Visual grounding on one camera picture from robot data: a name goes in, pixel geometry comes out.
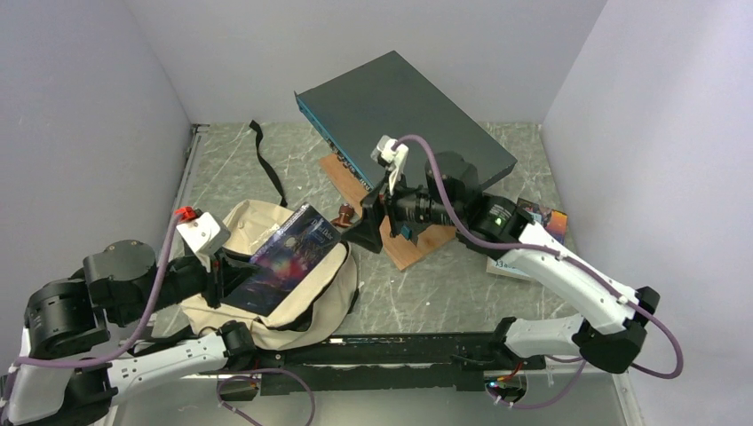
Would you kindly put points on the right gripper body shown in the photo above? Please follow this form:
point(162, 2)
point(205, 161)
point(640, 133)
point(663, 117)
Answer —
point(413, 205)

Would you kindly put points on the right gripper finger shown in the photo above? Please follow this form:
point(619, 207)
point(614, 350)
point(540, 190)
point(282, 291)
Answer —
point(365, 232)
point(408, 232)

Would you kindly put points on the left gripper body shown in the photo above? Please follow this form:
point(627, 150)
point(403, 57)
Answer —
point(186, 277)

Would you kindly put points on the dark purple paperback book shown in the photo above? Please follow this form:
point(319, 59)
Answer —
point(297, 253)

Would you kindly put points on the cream canvas backpack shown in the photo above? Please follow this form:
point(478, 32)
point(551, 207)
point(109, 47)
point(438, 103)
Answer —
point(312, 325)

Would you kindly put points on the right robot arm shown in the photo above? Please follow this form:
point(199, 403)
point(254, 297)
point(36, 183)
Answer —
point(608, 329)

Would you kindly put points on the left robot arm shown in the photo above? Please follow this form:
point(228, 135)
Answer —
point(66, 319)

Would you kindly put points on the wooden board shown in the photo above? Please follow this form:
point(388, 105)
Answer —
point(403, 252)

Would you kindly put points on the brown pipe tee fitting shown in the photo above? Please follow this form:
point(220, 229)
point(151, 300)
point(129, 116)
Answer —
point(344, 218)

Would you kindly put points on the treehouse paperback book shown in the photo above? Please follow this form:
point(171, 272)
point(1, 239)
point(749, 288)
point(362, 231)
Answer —
point(499, 267)

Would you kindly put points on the blue orange paperback book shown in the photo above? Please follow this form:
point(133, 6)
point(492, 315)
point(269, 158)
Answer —
point(553, 220)

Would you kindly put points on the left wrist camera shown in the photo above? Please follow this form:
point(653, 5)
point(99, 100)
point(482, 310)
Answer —
point(202, 233)

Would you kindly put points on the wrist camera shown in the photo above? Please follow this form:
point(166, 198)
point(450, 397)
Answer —
point(202, 233)
point(392, 156)

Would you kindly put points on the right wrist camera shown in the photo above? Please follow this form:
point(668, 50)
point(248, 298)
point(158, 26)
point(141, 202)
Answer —
point(392, 156)

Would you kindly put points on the dark grey network switch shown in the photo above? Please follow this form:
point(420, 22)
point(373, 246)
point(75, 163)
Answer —
point(389, 97)

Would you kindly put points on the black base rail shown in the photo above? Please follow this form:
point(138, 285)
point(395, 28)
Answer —
point(464, 361)

